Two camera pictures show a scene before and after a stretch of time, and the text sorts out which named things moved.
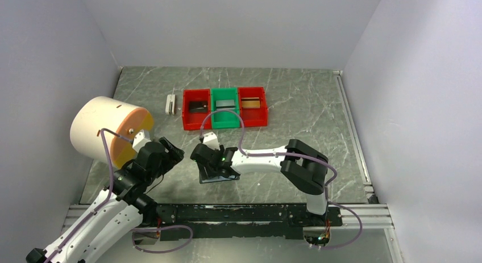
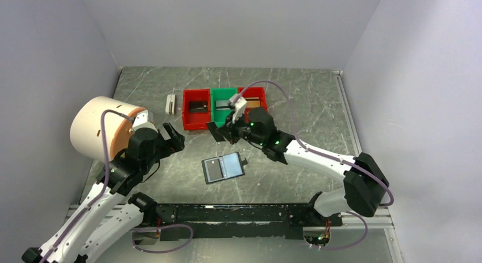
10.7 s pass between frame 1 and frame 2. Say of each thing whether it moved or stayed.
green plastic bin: stayed
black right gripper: moved
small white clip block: stayed
